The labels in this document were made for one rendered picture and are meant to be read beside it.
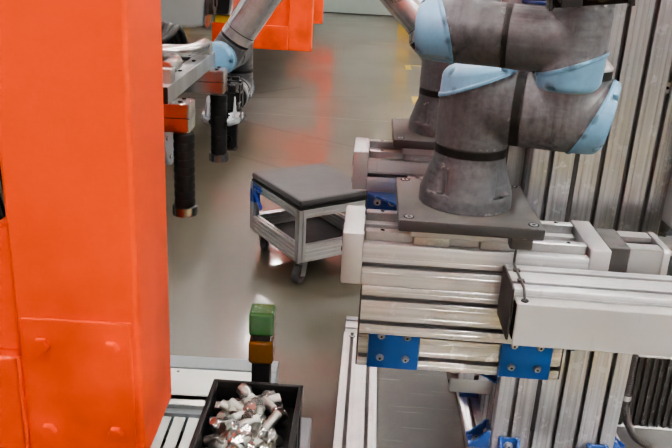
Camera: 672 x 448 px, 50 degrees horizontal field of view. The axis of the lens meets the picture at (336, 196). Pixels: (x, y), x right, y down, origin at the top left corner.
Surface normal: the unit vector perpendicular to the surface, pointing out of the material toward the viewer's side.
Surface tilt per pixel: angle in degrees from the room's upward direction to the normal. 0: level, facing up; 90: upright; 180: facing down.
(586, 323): 90
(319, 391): 0
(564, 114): 90
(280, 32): 90
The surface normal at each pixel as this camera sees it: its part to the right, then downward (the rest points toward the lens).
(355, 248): -0.06, 0.32
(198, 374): 0.05, -0.94
